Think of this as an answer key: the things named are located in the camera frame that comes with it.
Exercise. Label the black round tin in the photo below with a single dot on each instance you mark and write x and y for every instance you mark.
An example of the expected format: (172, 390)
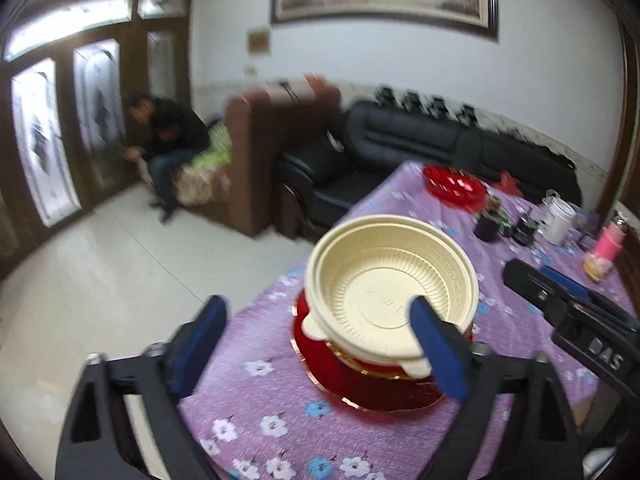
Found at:
(523, 233)

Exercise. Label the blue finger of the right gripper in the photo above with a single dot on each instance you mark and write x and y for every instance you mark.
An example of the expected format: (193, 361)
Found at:
(536, 288)
(567, 286)

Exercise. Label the red gold-rimmed flower plate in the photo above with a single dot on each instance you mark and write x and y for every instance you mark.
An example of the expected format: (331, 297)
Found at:
(386, 370)

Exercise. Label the black leather sofa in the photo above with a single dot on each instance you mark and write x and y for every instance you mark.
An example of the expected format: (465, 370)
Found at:
(317, 183)

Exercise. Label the far red plate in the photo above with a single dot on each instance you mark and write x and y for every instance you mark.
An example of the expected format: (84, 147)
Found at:
(455, 188)

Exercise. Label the cream plastic bowl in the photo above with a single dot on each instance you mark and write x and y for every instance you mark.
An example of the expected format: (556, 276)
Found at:
(363, 274)

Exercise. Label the wooden glass door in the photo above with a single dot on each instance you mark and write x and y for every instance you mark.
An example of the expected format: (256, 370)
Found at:
(66, 68)

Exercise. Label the seated man in black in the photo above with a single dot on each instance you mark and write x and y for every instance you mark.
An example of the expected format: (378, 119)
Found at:
(177, 136)

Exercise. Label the pink sleeved bottle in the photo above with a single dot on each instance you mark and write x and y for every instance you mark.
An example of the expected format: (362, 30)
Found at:
(611, 239)

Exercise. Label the white plastic jar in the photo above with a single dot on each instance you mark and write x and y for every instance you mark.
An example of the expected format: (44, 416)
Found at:
(558, 219)

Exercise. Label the dark mug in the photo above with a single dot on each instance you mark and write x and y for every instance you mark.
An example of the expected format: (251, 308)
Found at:
(489, 220)

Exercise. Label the small wall plaque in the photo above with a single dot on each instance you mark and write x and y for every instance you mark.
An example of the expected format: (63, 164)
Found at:
(258, 41)

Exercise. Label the brown armchair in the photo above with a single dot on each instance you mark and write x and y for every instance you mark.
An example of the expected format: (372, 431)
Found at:
(263, 123)

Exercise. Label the bagged snack bowl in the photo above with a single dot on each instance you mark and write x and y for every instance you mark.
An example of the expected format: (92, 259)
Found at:
(596, 268)

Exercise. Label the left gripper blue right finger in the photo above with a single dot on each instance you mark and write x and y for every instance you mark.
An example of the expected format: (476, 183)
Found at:
(444, 347)

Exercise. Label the red plate at table edge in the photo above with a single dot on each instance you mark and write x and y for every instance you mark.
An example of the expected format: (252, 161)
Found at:
(361, 391)

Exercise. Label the purple floral tablecloth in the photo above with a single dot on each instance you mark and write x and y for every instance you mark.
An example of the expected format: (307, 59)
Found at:
(259, 416)

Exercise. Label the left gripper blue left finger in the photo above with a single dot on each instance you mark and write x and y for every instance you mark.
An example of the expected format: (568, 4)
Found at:
(192, 346)

